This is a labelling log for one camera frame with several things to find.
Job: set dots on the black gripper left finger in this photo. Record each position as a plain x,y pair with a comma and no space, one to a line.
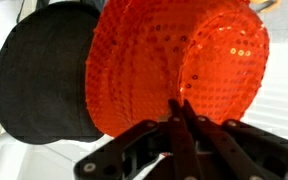
180,140

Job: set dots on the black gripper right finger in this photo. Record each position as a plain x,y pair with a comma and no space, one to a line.
224,146

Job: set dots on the orange sequin hat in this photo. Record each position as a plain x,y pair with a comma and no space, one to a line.
144,66

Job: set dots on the black hat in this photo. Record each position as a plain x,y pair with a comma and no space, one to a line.
40,76

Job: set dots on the wide white window blind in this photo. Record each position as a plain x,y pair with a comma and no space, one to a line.
284,100

